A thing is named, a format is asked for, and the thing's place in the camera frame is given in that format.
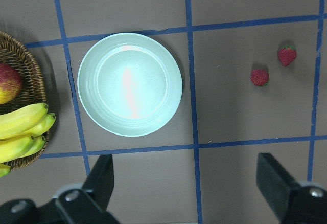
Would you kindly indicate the brown wicker basket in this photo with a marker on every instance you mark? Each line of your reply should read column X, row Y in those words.
column 15, row 54

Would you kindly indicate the yellow banana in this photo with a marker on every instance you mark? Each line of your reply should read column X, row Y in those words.
column 42, row 126
column 18, row 121
column 38, row 144
column 14, row 148

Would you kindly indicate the greenish bottom banana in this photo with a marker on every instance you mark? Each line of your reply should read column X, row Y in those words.
column 4, row 170

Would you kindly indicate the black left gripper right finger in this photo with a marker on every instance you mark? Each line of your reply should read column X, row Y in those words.
column 280, row 189

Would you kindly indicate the red strawberry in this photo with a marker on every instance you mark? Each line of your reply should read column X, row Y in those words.
column 259, row 77

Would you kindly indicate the light green plate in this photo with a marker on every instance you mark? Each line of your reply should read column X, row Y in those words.
column 129, row 84

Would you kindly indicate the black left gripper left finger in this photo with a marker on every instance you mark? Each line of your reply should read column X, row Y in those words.
column 99, row 184

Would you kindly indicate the top yellow banana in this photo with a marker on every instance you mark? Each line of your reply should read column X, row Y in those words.
column 18, row 121

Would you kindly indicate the red yellow apple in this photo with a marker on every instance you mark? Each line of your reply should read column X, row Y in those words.
column 11, row 83

